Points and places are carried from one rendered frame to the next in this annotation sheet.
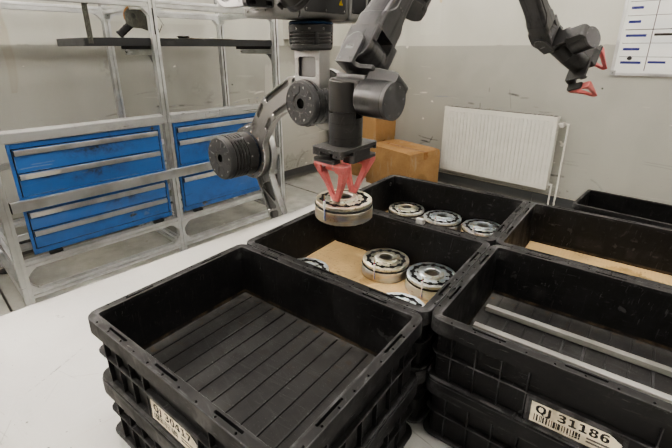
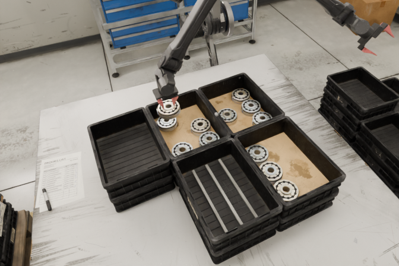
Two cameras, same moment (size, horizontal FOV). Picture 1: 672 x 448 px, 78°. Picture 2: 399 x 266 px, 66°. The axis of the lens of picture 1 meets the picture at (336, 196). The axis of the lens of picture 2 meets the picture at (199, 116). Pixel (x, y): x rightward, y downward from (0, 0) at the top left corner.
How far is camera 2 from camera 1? 98 cm
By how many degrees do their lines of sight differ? 36
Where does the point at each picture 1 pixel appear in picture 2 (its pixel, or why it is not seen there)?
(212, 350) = (123, 143)
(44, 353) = (91, 120)
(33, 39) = not seen: outside the picture
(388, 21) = (175, 53)
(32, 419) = (83, 142)
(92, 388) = not seen: hidden behind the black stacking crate
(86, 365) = not seen: hidden behind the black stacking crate
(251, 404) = (122, 165)
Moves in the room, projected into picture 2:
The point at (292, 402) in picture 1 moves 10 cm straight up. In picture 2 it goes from (132, 168) to (127, 155)
